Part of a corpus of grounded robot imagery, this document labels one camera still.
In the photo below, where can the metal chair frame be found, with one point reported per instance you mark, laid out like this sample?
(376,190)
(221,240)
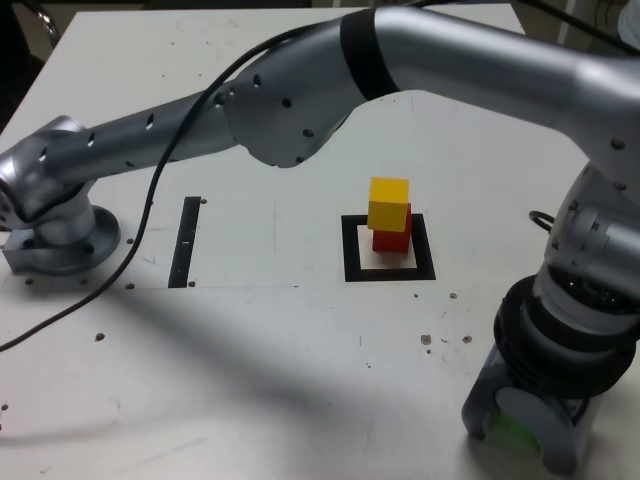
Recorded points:
(48,22)

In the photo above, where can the white round container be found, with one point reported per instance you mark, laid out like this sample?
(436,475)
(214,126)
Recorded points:
(631,25)

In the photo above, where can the black tape strip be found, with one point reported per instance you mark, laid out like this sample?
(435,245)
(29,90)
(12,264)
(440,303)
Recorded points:
(184,245)

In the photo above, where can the yellow cube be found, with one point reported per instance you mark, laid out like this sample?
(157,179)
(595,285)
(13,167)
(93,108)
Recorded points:
(387,210)

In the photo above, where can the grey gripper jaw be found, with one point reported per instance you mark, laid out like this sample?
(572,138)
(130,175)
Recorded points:
(481,400)
(550,425)

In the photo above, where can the green cube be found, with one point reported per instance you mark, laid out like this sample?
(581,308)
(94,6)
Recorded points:
(510,425)

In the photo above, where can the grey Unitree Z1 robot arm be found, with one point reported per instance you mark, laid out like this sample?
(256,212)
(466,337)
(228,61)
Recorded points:
(450,60)

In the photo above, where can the white furniture leg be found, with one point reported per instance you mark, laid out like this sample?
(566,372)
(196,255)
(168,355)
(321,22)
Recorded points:
(564,20)

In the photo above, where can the red cube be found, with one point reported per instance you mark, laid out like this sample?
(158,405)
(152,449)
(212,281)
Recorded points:
(390,242)

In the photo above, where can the black tape square outline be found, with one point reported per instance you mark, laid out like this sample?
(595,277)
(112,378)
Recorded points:
(350,250)

